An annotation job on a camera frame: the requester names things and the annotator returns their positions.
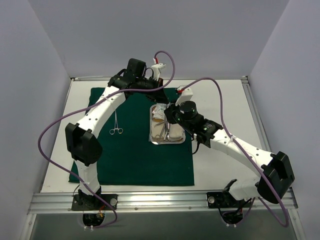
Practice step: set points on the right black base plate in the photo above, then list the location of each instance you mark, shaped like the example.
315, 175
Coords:
224, 200

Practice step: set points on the silver instrument tray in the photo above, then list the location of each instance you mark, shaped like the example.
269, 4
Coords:
151, 123

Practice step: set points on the aluminium right side rail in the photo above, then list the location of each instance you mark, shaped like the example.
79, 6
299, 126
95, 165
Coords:
262, 132

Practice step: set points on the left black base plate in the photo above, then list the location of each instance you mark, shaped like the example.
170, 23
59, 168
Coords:
82, 202

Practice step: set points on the white green suture packet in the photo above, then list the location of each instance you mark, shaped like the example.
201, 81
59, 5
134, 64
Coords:
159, 112

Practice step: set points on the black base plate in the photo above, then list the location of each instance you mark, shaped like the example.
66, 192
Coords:
82, 202
224, 200

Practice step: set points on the green surgical cloth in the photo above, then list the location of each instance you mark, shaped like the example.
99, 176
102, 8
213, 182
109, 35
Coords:
131, 159

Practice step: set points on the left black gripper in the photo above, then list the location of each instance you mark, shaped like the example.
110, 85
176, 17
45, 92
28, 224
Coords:
157, 90

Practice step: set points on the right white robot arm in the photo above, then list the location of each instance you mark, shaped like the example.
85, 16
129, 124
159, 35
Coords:
274, 173

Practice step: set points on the aluminium front rail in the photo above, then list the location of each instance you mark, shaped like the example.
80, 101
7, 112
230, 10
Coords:
127, 202

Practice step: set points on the white gauze pad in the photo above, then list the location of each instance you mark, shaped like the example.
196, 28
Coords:
176, 132

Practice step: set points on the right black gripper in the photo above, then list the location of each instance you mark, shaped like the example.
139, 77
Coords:
170, 113

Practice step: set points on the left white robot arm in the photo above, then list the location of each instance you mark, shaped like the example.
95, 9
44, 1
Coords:
82, 137

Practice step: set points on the aluminium rail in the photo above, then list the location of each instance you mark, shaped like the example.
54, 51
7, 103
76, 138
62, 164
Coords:
127, 202
262, 132

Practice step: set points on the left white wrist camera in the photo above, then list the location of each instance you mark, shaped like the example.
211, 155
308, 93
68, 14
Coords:
157, 67

